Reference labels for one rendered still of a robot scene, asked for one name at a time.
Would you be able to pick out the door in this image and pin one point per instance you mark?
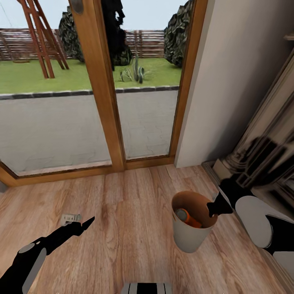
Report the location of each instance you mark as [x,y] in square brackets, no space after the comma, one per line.
[90,87]

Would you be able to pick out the trash can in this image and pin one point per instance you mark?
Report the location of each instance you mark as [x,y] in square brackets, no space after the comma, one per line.
[189,238]

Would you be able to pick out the wood fireplace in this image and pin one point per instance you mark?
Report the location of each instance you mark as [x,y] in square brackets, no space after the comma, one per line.
[263,158]

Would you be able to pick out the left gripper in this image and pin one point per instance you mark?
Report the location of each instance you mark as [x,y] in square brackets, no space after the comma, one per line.
[75,228]

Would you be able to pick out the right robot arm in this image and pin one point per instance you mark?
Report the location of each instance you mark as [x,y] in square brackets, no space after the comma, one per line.
[266,227]

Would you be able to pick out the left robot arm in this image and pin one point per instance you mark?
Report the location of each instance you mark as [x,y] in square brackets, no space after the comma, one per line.
[19,278]

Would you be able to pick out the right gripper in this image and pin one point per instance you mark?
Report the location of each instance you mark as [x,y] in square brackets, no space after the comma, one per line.
[218,208]

